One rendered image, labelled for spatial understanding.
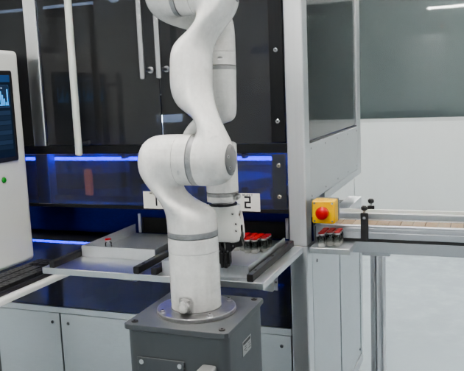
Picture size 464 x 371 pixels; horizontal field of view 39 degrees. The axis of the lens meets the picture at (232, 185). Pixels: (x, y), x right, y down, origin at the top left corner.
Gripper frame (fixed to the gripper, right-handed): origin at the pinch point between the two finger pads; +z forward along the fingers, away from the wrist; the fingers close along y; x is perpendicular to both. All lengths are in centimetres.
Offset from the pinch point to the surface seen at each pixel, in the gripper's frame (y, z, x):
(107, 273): 36.0, 5.7, 1.3
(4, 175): 89, -19, -21
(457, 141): -41, 11, -499
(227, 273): 0.3, 4.3, -1.5
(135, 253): 34.6, 3.3, -12.6
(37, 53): 85, -61, -39
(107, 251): 44.4, 3.1, -12.6
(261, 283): -10.3, 5.6, 1.3
